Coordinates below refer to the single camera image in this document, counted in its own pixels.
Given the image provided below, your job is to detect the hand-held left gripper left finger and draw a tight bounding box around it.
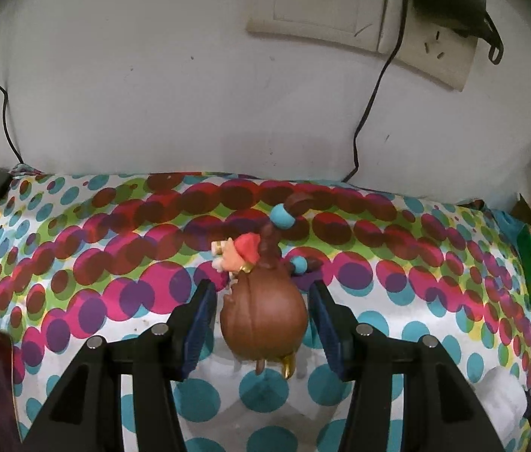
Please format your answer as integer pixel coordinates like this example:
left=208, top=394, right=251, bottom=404
left=23, top=280, right=217, bottom=452

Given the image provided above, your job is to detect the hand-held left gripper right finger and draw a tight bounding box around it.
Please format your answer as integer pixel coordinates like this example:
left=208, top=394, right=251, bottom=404
left=310, top=281, right=504, bottom=452

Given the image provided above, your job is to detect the white tissue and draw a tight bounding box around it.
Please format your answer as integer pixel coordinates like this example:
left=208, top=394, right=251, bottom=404
left=479, top=366, right=528, bottom=435

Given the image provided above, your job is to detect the brown cartoon figurine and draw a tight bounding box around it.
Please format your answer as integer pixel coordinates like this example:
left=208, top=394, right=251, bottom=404
left=211, top=192, right=316, bottom=380

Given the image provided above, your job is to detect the polka dot tablecloth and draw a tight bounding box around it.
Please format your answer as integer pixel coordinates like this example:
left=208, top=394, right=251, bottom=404
left=0, top=164, right=531, bottom=452

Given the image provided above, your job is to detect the teal cloth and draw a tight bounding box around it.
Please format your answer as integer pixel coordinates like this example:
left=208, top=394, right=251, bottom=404
left=486, top=205, right=531, bottom=246

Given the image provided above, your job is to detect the black angled plug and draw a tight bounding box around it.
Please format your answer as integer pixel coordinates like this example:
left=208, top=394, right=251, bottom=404
left=481, top=13, right=505, bottom=65

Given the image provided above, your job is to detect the black adapter output cable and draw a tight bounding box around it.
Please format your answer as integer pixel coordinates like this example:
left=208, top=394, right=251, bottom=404
left=340, top=0, right=418, bottom=183

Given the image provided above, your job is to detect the thin black television cable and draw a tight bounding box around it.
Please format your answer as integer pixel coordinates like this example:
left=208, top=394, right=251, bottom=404
left=0, top=23, right=24, bottom=166

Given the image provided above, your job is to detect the white wall socket plate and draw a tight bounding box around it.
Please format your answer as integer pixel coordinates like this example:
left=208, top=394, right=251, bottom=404
left=246, top=0, right=479, bottom=91

